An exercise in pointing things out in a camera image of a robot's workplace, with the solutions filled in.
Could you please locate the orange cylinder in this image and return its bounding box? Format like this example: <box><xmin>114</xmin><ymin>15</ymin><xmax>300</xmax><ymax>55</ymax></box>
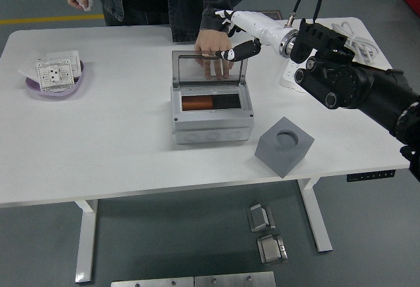
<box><xmin>182</xmin><ymin>95</ymin><xmax>215</xmax><ymax>111</ymax></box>

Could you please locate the thin white sheet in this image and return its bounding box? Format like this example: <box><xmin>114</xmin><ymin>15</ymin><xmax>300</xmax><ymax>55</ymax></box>
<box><xmin>18</xmin><ymin>55</ymin><xmax>49</xmax><ymax>81</ymax></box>

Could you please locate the white power strip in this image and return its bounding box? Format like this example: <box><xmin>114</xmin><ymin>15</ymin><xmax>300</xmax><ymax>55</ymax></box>
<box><xmin>282</xmin><ymin>60</ymin><xmax>308</xmax><ymax>93</ymax></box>

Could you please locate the metal block with wedge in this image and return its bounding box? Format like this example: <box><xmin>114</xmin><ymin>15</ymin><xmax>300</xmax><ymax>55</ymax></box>
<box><xmin>246</xmin><ymin>204</ymin><xmax>276</xmax><ymax>233</ymax></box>

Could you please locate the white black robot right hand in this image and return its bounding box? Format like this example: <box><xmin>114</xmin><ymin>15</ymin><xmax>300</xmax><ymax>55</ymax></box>
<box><xmin>215</xmin><ymin>9</ymin><xmax>290</xmax><ymax>62</ymax></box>

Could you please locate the black table control panel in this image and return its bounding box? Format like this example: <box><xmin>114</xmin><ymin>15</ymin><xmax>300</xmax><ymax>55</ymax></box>
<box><xmin>346</xmin><ymin>169</ymin><xmax>396</xmax><ymax>182</ymax></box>

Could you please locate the grey cube with round hole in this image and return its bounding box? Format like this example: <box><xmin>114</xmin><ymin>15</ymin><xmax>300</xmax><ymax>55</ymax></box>
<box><xmin>255</xmin><ymin>116</ymin><xmax>316</xmax><ymax>179</ymax></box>

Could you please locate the white power cord with plug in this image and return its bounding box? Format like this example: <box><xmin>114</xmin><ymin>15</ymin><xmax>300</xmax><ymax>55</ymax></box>
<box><xmin>331</xmin><ymin>20</ymin><xmax>381</xmax><ymax>66</ymax></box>

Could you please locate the grey electrical junction box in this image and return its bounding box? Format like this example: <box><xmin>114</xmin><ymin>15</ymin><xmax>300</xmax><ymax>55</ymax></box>
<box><xmin>169</xmin><ymin>81</ymin><xmax>254</xmax><ymax>146</ymax></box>

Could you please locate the white socket module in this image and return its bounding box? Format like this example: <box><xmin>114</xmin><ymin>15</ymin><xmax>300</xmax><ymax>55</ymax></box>
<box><xmin>35</xmin><ymin>62</ymin><xmax>75</xmax><ymax>91</ymax></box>

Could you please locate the white switch plate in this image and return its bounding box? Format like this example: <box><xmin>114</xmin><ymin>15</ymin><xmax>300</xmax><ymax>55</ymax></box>
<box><xmin>45</xmin><ymin>50</ymin><xmax>82</xmax><ymax>77</ymax></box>

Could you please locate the long metal floor plate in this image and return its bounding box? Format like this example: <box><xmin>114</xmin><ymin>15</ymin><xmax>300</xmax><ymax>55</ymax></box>
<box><xmin>194</xmin><ymin>271</ymin><xmax>276</xmax><ymax>287</ymax></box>
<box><xmin>110</xmin><ymin>276</ymin><xmax>195</xmax><ymax>287</ymax></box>

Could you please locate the transparent hinged box lid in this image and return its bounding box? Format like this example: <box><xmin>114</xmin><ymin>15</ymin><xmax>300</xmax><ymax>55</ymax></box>
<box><xmin>171</xmin><ymin>49</ymin><xmax>249</xmax><ymax>87</ymax></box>

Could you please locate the person's left hand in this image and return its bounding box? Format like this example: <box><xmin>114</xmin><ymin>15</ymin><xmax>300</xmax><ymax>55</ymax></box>
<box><xmin>194</xmin><ymin>29</ymin><xmax>236</xmax><ymax>81</ymax></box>

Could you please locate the white table leg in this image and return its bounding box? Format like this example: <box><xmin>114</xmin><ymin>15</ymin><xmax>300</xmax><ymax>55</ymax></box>
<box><xmin>297</xmin><ymin>177</ymin><xmax>334</xmax><ymax>254</ymax></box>
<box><xmin>74</xmin><ymin>198</ymin><xmax>99</xmax><ymax>284</ymax></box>

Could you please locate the purple bowl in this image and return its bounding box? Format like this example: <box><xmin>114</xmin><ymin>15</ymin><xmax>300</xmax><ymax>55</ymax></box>
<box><xmin>25</xmin><ymin>58</ymin><xmax>87</xmax><ymax>97</ymax></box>

